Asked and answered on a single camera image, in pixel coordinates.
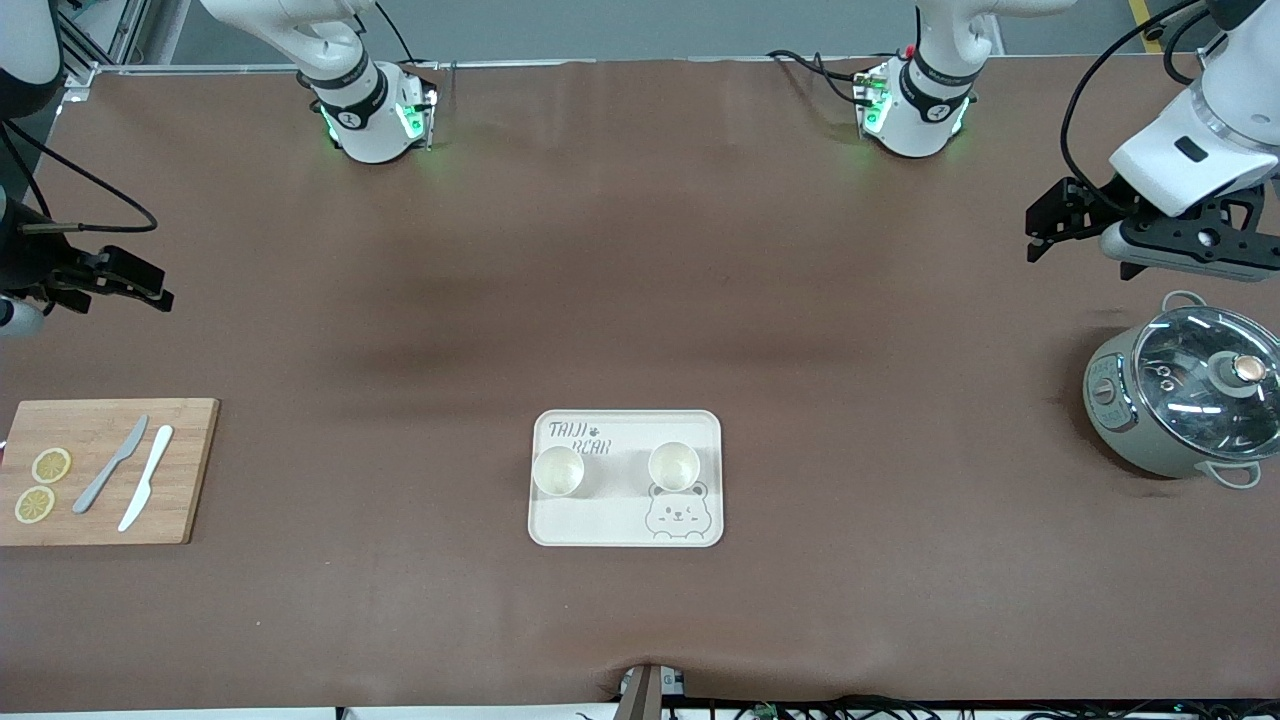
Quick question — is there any white IKEA cup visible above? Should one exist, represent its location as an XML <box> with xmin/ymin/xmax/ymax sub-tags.
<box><xmin>532</xmin><ymin>445</ymin><xmax>586</xmax><ymax>498</ymax></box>
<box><xmin>648</xmin><ymin>441</ymin><xmax>701</xmax><ymax>493</ymax></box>

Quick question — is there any cream bear print tray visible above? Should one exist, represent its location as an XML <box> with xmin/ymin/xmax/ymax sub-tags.
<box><xmin>527</xmin><ymin>408</ymin><xmax>724</xmax><ymax>548</ymax></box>

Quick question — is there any grey plastic knife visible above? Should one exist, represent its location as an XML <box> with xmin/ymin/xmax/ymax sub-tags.
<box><xmin>72</xmin><ymin>415</ymin><xmax>149</xmax><ymax>515</ymax></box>

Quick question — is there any grey green electric pot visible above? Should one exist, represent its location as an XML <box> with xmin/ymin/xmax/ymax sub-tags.
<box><xmin>1083</xmin><ymin>290</ymin><xmax>1280</xmax><ymax>490</ymax></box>

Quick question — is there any white plastic knife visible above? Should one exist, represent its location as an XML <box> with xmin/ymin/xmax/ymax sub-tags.
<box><xmin>118</xmin><ymin>425</ymin><xmax>174</xmax><ymax>533</ymax></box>

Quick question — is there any glass pot lid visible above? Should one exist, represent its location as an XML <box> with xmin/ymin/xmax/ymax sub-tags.
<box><xmin>1134</xmin><ymin>307</ymin><xmax>1280</xmax><ymax>463</ymax></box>

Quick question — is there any bamboo cutting board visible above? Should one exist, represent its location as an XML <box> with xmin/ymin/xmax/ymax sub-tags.
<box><xmin>0</xmin><ymin>398</ymin><xmax>221</xmax><ymax>547</ymax></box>

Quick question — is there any brown table mat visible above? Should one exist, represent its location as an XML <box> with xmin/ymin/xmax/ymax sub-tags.
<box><xmin>0</xmin><ymin>55</ymin><xmax>1280</xmax><ymax>713</ymax></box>

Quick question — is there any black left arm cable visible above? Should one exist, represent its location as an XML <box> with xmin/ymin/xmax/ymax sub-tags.
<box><xmin>1060</xmin><ymin>0</ymin><xmax>1231</xmax><ymax>201</ymax></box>

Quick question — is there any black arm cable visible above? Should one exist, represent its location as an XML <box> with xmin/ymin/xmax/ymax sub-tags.
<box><xmin>1060</xmin><ymin>0</ymin><xmax>1231</xmax><ymax>201</ymax></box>
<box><xmin>0</xmin><ymin>118</ymin><xmax>159</xmax><ymax>235</ymax></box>

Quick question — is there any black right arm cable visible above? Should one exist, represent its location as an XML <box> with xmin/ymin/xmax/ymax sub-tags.
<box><xmin>0</xmin><ymin>118</ymin><xmax>159</xmax><ymax>235</ymax></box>

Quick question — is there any aluminium frame extrusion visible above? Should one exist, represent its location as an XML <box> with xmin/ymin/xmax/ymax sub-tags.
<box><xmin>60</xmin><ymin>0</ymin><xmax>191</xmax><ymax>91</ymax></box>

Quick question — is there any black base cable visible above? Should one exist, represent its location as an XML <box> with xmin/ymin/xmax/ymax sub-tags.
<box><xmin>768</xmin><ymin>50</ymin><xmax>871</xmax><ymax>106</ymax></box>

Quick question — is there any grey table edge bracket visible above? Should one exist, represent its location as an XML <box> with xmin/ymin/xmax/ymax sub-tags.
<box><xmin>615</xmin><ymin>663</ymin><xmax>686</xmax><ymax>720</ymax></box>

